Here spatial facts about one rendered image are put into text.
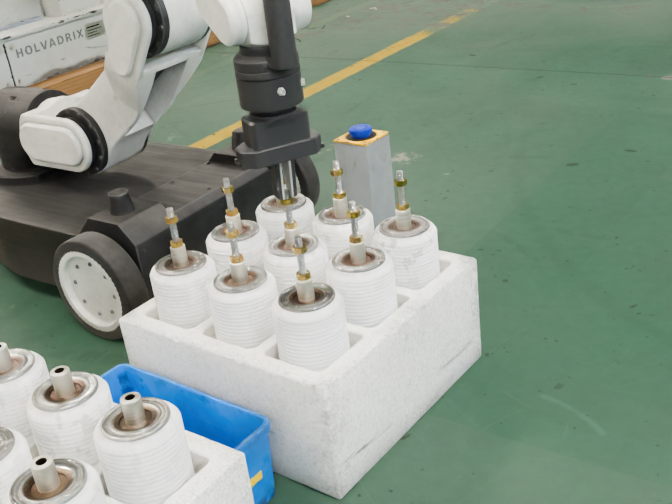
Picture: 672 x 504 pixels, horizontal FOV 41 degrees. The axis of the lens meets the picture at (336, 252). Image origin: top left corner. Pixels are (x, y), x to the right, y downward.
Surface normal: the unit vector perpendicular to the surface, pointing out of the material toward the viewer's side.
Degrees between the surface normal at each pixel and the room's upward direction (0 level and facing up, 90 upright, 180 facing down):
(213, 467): 0
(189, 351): 90
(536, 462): 0
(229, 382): 90
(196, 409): 88
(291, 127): 90
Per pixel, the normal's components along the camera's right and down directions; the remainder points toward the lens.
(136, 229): 0.50, -0.50
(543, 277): -0.11, -0.89
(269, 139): 0.41, 0.36
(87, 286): -0.56, 0.42
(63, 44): 0.82, 0.16
